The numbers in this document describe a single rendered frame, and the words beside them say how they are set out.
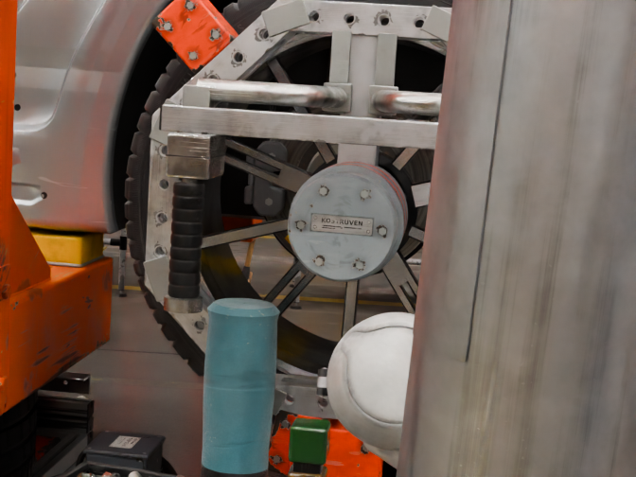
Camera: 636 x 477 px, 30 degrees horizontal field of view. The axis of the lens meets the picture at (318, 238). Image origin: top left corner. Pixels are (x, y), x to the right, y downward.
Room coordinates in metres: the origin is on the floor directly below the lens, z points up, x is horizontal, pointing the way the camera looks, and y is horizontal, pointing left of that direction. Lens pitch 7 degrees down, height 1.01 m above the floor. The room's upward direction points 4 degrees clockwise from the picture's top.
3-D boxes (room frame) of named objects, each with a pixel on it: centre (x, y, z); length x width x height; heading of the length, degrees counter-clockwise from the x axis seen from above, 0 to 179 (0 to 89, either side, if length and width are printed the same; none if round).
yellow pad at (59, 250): (2.08, 0.46, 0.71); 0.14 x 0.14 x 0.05; 84
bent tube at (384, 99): (1.42, -0.13, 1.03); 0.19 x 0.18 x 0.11; 174
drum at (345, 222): (1.48, -0.04, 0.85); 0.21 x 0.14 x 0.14; 174
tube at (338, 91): (1.44, 0.07, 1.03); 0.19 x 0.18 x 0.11; 174
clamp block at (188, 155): (1.36, 0.15, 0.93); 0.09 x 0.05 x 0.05; 174
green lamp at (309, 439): (1.22, -0.01, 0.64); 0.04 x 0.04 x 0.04; 84
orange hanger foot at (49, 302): (1.91, 0.48, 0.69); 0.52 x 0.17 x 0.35; 174
